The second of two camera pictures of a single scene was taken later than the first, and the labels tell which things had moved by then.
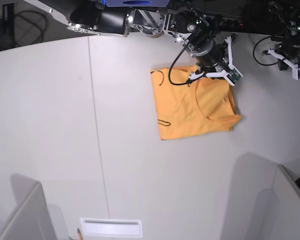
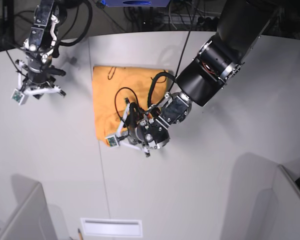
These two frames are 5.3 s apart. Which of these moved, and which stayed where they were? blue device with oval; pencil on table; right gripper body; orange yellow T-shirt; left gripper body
Moved: orange yellow T-shirt; right gripper body; left gripper body
Stayed: blue device with oval; pencil on table
